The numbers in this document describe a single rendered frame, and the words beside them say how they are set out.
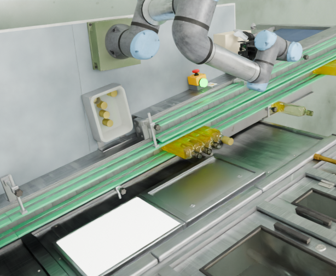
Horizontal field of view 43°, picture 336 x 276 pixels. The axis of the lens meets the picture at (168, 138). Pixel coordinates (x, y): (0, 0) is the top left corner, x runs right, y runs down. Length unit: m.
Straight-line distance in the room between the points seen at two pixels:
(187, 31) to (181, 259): 0.79
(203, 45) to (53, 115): 0.81
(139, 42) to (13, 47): 0.50
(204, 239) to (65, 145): 0.76
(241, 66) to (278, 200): 0.61
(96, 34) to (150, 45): 0.26
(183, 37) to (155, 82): 0.82
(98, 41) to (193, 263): 0.98
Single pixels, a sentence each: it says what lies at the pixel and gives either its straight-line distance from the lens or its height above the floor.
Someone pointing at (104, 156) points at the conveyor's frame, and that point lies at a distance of 1.93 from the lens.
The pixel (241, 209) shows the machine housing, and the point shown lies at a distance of 1.75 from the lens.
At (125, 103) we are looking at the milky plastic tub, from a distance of 1.94.
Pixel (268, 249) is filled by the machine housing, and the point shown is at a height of 1.62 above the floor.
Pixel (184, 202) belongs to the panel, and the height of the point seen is 1.20.
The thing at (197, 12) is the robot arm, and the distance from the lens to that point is 1.34.
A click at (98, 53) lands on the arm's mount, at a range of 1.86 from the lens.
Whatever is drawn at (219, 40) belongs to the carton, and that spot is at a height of 1.09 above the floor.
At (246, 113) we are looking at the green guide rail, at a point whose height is 0.94.
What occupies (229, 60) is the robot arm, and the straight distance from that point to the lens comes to 1.46.
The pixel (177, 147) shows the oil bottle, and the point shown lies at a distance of 1.93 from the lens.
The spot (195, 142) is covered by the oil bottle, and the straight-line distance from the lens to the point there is 1.94.
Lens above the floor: 2.47
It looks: 50 degrees down
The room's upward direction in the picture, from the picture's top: 111 degrees clockwise
